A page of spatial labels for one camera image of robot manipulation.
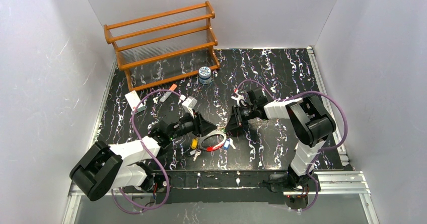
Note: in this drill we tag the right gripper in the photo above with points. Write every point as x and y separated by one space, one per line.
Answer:
236 120

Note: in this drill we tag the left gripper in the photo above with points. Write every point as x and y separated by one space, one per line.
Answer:
196 123

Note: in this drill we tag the red handled keyring with keys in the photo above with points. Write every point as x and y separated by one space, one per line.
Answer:
211 142

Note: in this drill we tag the blue tagged key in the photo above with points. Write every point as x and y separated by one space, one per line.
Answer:
228 143

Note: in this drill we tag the green tagged key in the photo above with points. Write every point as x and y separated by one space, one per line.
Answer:
221 129

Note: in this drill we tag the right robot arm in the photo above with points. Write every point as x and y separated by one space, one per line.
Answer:
311 122

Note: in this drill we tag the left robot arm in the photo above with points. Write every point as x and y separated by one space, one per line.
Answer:
108 166

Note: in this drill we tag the orange capped marker pen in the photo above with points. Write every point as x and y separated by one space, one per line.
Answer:
167 94

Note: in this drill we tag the small blue patterned tin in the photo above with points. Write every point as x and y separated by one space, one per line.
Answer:
205 75

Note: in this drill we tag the white card box left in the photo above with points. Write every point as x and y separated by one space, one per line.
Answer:
133 99

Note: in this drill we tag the orange wooden shelf rack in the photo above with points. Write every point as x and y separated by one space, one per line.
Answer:
155 38

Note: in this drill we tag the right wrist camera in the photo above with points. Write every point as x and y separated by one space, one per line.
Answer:
237 97

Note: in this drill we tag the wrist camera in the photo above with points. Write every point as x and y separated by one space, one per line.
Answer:
188 105
237 97

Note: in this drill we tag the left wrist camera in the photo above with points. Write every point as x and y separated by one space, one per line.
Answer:
188 105

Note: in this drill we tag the aluminium frame rail front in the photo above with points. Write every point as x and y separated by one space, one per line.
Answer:
330 182

